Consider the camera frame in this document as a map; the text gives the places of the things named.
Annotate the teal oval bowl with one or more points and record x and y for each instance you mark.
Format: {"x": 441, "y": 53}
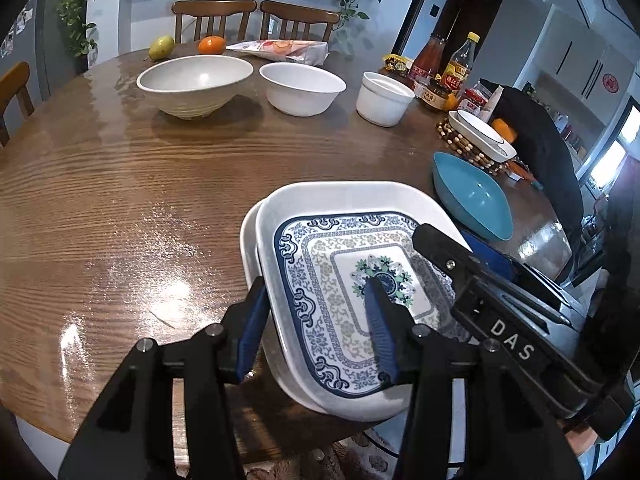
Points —
{"x": 470, "y": 195}

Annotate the brown sauce jar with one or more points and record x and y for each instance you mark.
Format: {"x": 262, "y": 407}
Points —
{"x": 435, "y": 97}

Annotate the black bag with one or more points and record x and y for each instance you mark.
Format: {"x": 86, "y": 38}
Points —
{"x": 540, "y": 150}

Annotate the blue patterned square plate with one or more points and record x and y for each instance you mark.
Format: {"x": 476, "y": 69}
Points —
{"x": 330, "y": 280}
{"x": 345, "y": 197}

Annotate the trailing green plant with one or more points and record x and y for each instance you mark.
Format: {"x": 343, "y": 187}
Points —
{"x": 350, "y": 10}

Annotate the black wall switch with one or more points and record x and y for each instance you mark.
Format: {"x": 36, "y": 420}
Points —
{"x": 434, "y": 10}

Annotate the medium white bowl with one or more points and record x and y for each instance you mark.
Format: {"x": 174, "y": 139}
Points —
{"x": 300, "y": 85}

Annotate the small orange fruit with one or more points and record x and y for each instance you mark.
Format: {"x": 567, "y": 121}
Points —
{"x": 505, "y": 130}

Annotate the red-labelled clear jar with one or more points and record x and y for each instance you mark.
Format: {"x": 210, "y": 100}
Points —
{"x": 472, "y": 102}

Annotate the red round sticker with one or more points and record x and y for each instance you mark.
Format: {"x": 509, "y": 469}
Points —
{"x": 610, "y": 83}

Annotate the white tube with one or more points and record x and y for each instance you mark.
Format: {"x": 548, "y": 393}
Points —
{"x": 495, "y": 100}

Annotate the red ketchup bottle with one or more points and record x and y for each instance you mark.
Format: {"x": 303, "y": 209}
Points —
{"x": 427, "y": 60}

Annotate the white snack bag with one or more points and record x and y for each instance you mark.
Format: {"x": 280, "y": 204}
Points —
{"x": 295, "y": 51}

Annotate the yellow-capped vinegar bottle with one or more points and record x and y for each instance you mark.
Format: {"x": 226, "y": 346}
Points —
{"x": 460, "y": 67}

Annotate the wooden beaded trivet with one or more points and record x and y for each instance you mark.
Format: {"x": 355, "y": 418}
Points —
{"x": 462, "y": 149}

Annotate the wooden chair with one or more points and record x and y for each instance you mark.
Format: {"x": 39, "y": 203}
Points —
{"x": 215, "y": 7}
{"x": 15, "y": 77}
{"x": 300, "y": 12}

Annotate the hanging green plant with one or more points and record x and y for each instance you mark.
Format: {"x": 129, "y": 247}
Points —
{"x": 75, "y": 10}

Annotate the dark wooden door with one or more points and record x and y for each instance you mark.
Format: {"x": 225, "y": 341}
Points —
{"x": 465, "y": 15}

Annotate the green pear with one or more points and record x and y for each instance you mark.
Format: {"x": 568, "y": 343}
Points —
{"x": 162, "y": 47}

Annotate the small orange packet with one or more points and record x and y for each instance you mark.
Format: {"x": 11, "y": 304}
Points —
{"x": 520, "y": 170}

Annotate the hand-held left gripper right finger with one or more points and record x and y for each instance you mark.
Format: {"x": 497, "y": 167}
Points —
{"x": 380, "y": 330}

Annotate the small white cup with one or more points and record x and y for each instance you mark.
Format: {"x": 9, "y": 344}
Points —
{"x": 382, "y": 105}

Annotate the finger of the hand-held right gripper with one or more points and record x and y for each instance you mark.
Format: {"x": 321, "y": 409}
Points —
{"x": 487, "y": 255}
{"x": 442, "y": 247}

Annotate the yellow snack packet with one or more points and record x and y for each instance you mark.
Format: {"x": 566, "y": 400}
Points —
{"x": 397, "y": 63}

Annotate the large white bowl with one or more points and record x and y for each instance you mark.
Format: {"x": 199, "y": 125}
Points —
{"x": 195, "y": 75}

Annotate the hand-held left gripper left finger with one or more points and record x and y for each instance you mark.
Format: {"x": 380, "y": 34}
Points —
{"x": 252, "y": 332}

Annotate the white wall cabinet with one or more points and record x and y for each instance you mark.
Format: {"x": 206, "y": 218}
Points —
{"x": 575, "y": 50}

